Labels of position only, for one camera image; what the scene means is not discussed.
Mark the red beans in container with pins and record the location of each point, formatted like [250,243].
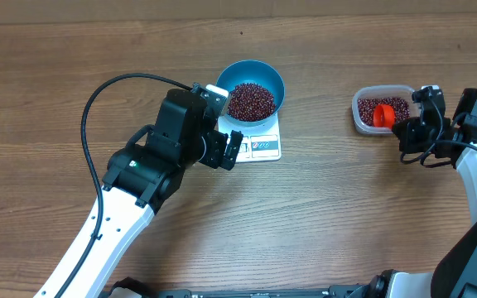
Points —
[366,108]

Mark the white kitchen scale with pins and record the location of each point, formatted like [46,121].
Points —
[261,140]

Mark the red measuring scoop blue handle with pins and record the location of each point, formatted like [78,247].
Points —
[384,116]

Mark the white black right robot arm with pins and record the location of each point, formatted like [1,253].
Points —
[453,141]

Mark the blue bowl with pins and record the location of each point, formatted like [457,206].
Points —
[254,71]

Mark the red beans in bowl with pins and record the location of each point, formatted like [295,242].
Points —
[251,102]

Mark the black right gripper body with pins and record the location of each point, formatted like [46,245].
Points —
[411,132]

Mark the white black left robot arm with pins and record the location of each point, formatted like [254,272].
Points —
[139,178]

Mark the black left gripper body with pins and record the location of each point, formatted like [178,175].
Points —
[214,150]

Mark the clear plastic container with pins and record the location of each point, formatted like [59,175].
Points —
[382,92]

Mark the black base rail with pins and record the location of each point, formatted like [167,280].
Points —
[130,287]

